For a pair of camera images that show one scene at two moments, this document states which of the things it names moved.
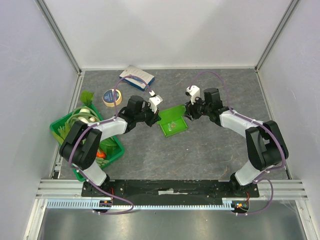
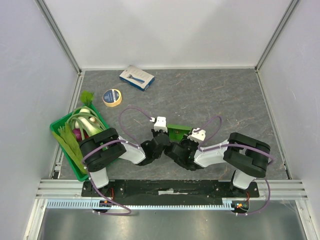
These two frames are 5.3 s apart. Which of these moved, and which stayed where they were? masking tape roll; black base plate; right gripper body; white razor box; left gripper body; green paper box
Moved: green paper box; right gripper body; left gripper body
Stayed: white razor box; masking tape roll; black base plate
